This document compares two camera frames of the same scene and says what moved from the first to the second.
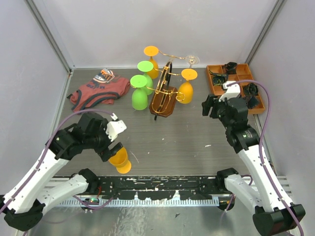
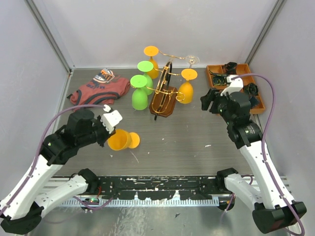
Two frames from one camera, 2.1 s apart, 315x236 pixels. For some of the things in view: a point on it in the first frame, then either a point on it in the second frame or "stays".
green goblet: x=139 y=94 stays
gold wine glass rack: x=164 y=98 stays
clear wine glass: x=192 y=60 stays
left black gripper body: x=101 y=144 -> x=101 y=134
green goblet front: x=146 y=66 stays
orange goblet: x=120 y=161 -> x=122 y=139
